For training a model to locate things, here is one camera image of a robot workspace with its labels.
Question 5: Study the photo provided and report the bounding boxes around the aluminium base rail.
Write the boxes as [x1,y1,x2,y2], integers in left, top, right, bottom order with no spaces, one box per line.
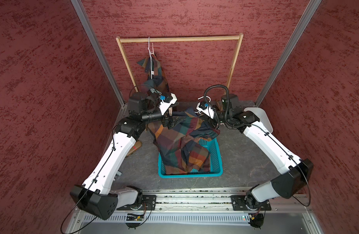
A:
[62,188,323,234]

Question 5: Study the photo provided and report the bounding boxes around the teal plastic basket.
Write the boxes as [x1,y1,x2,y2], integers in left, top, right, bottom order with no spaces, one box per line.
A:
[158,138,223,178]

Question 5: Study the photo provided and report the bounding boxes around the aluminium corner post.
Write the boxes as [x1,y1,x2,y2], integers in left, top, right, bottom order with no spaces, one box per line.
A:
[71,0,125,107]
[255,0,322,107]

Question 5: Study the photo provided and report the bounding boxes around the plaid long-sleeve shirt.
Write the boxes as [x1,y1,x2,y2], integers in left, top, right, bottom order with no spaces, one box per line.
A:
[147,108,220,176]

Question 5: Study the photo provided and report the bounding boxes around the aluminium corner post left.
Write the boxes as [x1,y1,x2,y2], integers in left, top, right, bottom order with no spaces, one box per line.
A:
[71,0,125,107]

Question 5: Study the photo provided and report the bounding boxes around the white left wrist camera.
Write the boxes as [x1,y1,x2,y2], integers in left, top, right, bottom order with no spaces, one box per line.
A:
[159,93,177,116]

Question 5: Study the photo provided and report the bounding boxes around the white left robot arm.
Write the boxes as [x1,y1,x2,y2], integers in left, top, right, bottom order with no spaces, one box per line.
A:
[70,90,177,220]

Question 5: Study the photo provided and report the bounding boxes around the aluminium corner post right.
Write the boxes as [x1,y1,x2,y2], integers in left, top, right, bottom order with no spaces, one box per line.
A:
[255,0,322,107]

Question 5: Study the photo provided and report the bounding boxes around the wooden clothes rack frame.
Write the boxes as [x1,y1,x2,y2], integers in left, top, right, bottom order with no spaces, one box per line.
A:
[116,33,243,92]

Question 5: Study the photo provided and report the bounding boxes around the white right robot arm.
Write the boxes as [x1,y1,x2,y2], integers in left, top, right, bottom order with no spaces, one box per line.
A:
[197,84,314,211]

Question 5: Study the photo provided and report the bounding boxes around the white plastic bin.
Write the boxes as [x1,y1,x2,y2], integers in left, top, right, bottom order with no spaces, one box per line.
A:
[244,107,273,133]

